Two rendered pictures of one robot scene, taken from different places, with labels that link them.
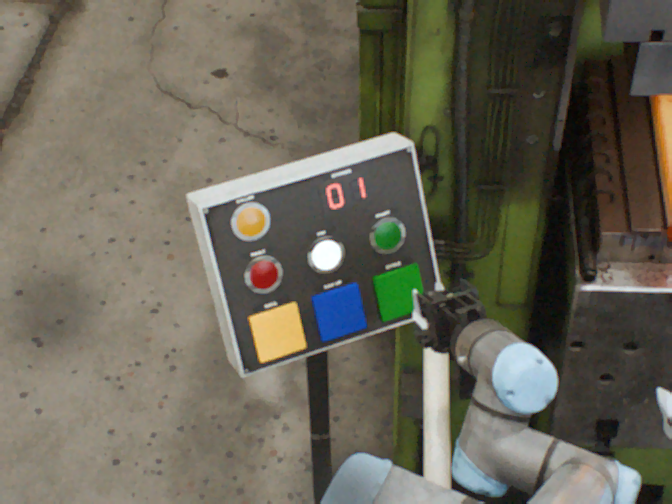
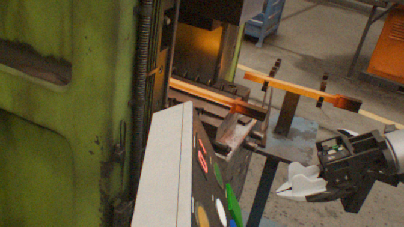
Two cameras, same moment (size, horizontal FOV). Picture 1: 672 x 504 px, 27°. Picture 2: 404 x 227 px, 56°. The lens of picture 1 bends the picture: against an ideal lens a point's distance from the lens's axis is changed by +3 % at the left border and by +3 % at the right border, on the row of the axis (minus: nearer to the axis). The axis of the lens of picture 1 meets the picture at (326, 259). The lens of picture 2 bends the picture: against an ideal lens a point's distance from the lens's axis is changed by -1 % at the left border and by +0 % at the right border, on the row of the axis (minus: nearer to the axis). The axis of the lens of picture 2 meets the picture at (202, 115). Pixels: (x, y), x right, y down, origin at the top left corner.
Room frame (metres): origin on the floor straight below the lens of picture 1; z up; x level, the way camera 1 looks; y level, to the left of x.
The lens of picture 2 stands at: (1.28, 0.47, 1.53)
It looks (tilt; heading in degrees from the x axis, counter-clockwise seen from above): 29 degrees down; 284
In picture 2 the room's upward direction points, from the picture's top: 10 degrees clockwise
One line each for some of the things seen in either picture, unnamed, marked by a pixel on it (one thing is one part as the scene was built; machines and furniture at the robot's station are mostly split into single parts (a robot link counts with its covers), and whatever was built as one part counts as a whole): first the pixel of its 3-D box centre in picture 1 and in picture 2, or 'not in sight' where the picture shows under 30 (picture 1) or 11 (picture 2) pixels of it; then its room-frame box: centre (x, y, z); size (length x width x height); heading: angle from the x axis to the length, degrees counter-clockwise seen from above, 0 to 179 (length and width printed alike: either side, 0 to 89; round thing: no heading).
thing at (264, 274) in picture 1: (263, 274); not in sight; (1.30, 0.09, 1.09); 0.05 x 0.03 x 0.04; 86
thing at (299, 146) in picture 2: not in sight; (281, 133); (1.30, -1.03, 0.69); 0.40 x 0.30 x 0.02; 89
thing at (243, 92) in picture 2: not in sight; (229, 95); (1.50, -0.72, 0.95); 0.12 x 0.08 x 0.06; 176
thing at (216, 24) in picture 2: not in sight; (171, 5); (1.70, -0.58, 1.24); 0.30 x 0.07 x 0.06; 176
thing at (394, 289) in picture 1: (398, 292); (232, 209); (1.33, -0.11, 1.01); 0.07 x 0.05 x 0.07; 110
